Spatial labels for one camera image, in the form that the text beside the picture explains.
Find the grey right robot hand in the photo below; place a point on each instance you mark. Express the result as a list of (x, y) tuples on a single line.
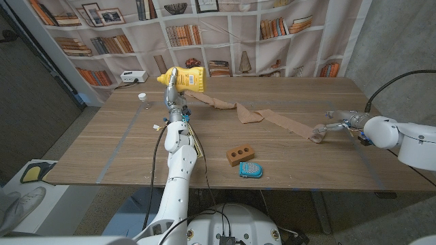
[(354, 119)]

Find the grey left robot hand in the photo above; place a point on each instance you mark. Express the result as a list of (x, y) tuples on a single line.
[(175, 102)]

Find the yellow mustard bottle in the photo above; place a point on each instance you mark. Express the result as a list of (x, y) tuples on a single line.
[(190, 80)]

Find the tan adhesive wrap strip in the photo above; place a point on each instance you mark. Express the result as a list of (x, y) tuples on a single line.
[(248, 115)]

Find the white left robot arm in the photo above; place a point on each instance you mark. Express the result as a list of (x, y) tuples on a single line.
[(178, 183)]

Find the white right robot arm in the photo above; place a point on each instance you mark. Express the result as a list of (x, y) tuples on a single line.
[(408, 139)]

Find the small clear bottle white cap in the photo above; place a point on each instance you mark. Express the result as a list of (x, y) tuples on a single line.
[(142, 96)]

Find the brown block with three holes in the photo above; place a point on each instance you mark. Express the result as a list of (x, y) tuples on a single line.
[(240, 154)]

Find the white power strip box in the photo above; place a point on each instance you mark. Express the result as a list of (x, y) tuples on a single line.
[(133, 76)]

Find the yellow new driver sign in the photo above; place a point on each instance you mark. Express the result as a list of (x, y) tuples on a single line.
[(198, 146)]

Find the printed bookshelf backdrop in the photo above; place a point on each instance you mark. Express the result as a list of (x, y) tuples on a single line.
[(238, 41)]

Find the grey table leg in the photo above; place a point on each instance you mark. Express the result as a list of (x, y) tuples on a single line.
[(322, 211)]

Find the blue object under table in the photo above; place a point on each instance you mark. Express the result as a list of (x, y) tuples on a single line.
[(136, 214)]

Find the black device on floor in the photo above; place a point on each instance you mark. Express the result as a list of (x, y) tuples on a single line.
[(294, 238)]

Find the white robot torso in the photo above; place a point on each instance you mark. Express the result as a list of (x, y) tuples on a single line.
[(235, 223)]

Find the yellow and black floor pad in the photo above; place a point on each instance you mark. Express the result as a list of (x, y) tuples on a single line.
[(32, 171)]

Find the white floor board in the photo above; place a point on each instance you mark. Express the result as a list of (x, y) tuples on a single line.
[(51, 204)]

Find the white shoe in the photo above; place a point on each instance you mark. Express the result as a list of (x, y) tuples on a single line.
[(24, 207)]

